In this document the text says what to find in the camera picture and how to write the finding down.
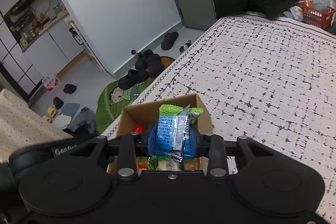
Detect blue green snack packet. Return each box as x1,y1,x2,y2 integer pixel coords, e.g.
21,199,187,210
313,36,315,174
151,105,204,163

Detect red small candy wrapper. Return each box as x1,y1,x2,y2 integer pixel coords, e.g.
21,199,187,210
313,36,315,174
134,124,144,134

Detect green cartoon floor mat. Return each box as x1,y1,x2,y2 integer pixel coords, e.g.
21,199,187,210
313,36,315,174
95,79,153,135

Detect cream dotted cloth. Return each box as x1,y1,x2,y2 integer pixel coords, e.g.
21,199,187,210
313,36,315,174
0,89,71,163

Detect black shoe near mat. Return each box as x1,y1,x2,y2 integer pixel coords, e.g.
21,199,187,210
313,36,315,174
118,69,149,90

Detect black shoes pair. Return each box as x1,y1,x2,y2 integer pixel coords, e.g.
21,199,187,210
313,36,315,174
135,50,165,78

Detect red white plastic bag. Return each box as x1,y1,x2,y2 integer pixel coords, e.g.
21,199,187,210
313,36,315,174
42,74,60,92

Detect white black patterned bedspread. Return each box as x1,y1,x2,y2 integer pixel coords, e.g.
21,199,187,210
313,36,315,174
101,13,336,219

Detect cluttered kitchen shelf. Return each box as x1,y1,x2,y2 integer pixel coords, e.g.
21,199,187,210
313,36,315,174
0,0,70,51

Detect orange plastic basket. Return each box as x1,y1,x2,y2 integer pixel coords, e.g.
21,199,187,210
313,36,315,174
299,1,335,30

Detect black slippers by wall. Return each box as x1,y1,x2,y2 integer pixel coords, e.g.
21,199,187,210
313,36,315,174
161,32,179,51

